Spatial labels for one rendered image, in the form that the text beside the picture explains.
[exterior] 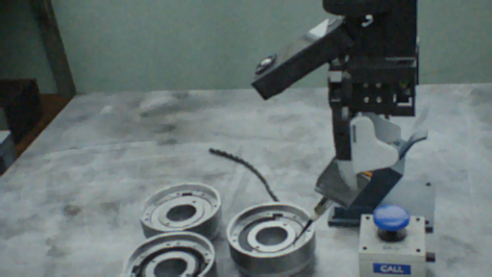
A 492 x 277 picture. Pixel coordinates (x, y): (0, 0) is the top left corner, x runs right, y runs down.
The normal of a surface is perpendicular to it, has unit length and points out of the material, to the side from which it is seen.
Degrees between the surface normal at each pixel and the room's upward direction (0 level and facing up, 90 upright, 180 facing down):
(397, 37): 90
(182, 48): 90
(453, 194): 0
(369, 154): 88
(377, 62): 0
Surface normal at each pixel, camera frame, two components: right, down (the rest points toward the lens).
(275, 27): -0.19, 0.50
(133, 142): -0.12, -0.86
